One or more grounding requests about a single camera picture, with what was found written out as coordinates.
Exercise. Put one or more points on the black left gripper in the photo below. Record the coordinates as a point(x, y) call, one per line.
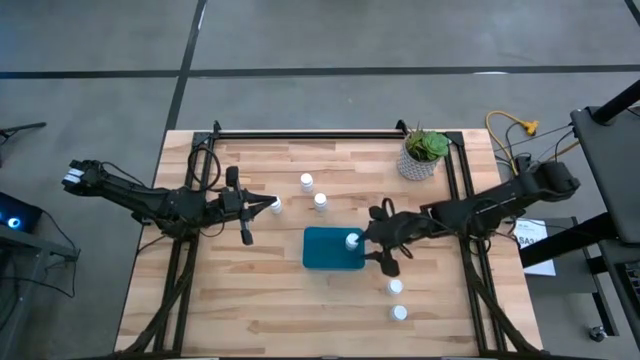
point(234, 204)

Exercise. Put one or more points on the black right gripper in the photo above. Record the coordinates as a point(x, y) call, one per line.
point(405, 227)

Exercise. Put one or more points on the white pill bottle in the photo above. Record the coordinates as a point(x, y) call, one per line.
point(398, 313)
point(277, 206)
point(320, 201)
point(306, 182)
point(394, 287)
point(352, 242)

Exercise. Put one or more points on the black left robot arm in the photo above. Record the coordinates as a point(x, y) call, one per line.
point(150, 200)

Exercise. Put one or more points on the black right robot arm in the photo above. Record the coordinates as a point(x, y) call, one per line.
point(500, 200)

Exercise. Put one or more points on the teal plastic basket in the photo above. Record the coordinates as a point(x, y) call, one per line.
point(325, 250)

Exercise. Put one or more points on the succulent in white patterned pot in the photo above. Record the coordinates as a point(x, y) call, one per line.
point(425, 147)

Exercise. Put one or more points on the white paper sheet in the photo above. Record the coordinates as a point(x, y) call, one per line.
point(537, 250)

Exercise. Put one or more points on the black metal stand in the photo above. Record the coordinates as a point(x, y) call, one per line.
point(50, 247)

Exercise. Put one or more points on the black device with blue light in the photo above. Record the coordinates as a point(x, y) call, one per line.
point(20, 215)

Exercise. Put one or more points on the grey caster wheel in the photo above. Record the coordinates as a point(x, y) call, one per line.
point(597, 334)

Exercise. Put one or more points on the black tripod leg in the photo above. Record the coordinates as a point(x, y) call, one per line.
point(25, 127)

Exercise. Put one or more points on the black equipment cart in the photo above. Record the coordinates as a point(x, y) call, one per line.
point(610, 175)

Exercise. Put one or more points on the black aluminium table frame rail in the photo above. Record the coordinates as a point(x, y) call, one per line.
point(300, 135)

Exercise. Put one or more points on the black aluminium frame side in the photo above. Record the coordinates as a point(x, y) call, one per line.
point(456, 139)
point(200, 139)

